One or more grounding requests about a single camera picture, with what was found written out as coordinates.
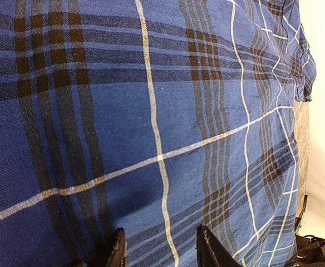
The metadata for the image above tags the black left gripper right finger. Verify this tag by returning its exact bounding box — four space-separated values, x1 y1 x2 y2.
196 225 240 267

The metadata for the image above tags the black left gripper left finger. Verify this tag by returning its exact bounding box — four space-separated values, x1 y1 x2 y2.
67 228 127 267

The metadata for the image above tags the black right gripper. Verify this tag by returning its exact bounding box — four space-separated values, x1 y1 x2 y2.
293 195 325 267

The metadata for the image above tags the blue plaid long sleeve shirt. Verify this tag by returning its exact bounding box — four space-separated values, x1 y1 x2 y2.
0 1 316 266

